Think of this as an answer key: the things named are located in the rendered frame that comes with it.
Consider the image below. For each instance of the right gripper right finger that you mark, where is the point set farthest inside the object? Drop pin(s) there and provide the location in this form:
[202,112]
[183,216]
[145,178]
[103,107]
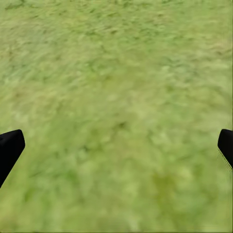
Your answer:
[225,144]

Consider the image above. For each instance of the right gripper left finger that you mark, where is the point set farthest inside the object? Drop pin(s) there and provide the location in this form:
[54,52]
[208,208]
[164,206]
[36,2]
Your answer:
[12,145]

